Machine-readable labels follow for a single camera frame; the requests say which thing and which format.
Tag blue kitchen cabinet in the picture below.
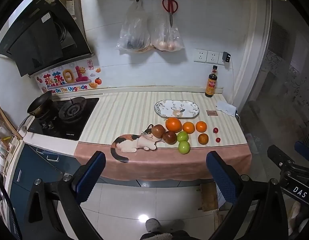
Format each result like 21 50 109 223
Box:
9 143 81 207

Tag red handled scissors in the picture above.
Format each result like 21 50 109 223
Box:
162 0 179 28

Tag oval patterned ceramic plate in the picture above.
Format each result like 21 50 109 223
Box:
154 100 200 119

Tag large orange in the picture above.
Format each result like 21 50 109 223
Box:
165 117 183 133

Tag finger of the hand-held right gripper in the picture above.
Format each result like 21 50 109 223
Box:
267 144 296 172
294 140 309 161

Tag frosted glass sliding door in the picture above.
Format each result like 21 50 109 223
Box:
241 0 309 160

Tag striped cat print tablecloth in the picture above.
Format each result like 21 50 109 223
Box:
74 92 252 182

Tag colourful wall sticker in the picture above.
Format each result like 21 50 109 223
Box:
35 60 103 94

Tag black gas stove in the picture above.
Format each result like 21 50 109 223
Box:
27 97 100 141

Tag wooden stool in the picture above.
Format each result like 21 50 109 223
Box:
198 182 219 212

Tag grey fuzzy slipper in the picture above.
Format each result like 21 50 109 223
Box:
145 218 162 233

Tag dark sauce bottle yellow label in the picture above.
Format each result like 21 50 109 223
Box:
205 65 218 98

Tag white charger cable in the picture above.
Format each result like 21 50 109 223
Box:
230 59 241 120

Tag plastic bag with eggs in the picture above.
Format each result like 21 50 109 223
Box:
149 12 185 53

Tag white crumpled cloth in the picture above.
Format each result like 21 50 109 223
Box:
216 100 237 117

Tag stainless steel duct cover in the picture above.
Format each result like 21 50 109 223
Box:
55 0 86 50

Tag white wall outlet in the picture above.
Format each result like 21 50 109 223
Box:
206 50 220 64
194 49 208 63

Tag black frying pan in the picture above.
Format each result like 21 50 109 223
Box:
18 91 54 131

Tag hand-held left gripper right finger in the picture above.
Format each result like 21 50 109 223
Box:
206 151 289 240

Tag plastic bag with dark contents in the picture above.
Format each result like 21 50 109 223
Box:
116 0 151 53

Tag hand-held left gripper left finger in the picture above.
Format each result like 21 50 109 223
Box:
22 151 106 240

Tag red apple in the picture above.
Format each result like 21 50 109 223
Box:
163 130 178 145
151 124 166 139

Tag wooden storage rack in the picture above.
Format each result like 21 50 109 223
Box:
0 97 24 180

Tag black range hood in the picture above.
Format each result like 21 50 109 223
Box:
0 0 94 78

